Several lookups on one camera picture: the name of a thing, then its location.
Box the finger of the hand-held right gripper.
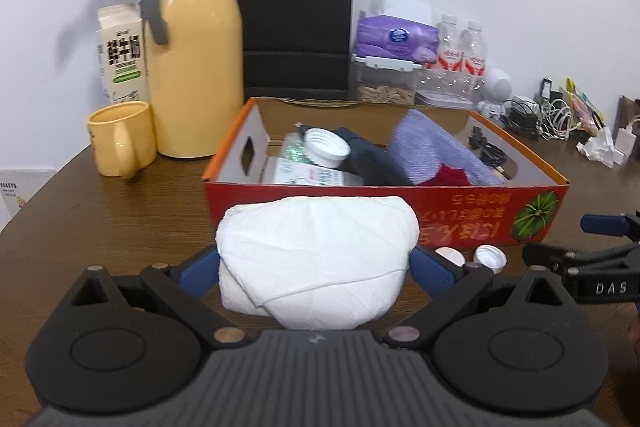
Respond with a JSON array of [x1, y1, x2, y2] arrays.
[[521, 241, 640, 305], [580, 213, 640, 242]]

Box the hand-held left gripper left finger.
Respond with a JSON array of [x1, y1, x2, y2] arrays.
[[70, 244, 248, 349]]

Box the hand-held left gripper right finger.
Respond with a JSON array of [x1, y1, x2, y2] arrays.
[[382, 246, 568, 350]]

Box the red orange cardboard box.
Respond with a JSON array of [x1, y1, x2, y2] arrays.
[[202, 96, 571, 248]]

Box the red artificial rose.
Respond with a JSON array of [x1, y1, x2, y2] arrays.
[[417, 162, 473, 186]]

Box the white tissue bundle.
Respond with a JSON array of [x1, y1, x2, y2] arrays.
[[215, 194, 420, 330]]

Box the navy blue pouch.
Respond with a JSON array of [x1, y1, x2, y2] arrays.
[[335, 127, 416, 186]]

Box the purple knitted cloth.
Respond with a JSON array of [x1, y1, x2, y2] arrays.
[[387, 109, 501, 186]]

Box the large white ribbed bottle cap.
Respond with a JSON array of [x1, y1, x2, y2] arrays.
[[303, 128, 352, 168]]

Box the person's right hand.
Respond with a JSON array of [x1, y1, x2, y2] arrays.
[[626, 307, 640, 358]]

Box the crumpled white paper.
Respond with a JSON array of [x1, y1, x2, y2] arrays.
[[577, 127, 616, 168]]

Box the white charger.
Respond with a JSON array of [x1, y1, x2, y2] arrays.
[[615, 117, 638, 165]]

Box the brown paper bag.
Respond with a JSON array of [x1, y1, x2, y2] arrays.
[[617, 96, 640, 162]]

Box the yellow snack packet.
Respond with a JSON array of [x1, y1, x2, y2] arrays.
[[565, 78, 606, 130]]

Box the clear green plastic bag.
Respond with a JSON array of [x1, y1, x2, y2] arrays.
[[275, 133, 313, 168]]

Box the yellow ceramic mug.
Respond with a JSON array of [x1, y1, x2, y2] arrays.
[[87, 102, 158, 180]]

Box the white floral tin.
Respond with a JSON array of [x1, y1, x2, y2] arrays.
[[414, 89, 481, 110]]

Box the white robot figure speaker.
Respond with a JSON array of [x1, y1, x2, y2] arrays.
[[476, 68, 513, 118]]

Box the clear plastic box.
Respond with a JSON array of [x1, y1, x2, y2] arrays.
[[417, 67, 478, 95]]

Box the white printed carton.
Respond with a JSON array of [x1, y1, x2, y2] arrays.
[[0, 169, 56, 233]]

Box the clear container with seeds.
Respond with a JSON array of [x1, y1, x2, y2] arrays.
[[350, 53, 418, 105]]

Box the yellow thermos jug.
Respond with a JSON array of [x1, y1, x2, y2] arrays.
[[140, 0, 244, 158]]

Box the white milk carton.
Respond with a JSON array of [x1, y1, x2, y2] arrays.
[[96, 3, 151, 105]]

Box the purple tissue pack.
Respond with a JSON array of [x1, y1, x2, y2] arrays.
[[356, 14, 441, 62]]

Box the black paper bag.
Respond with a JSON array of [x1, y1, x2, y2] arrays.
[[222, 0, 357, 102]]

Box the tangle of charger cables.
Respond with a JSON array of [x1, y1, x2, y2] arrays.
[[500, 96, 573, 142]]

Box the black adapter cable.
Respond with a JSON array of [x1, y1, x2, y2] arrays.
[[467, 126, 516, 180]]

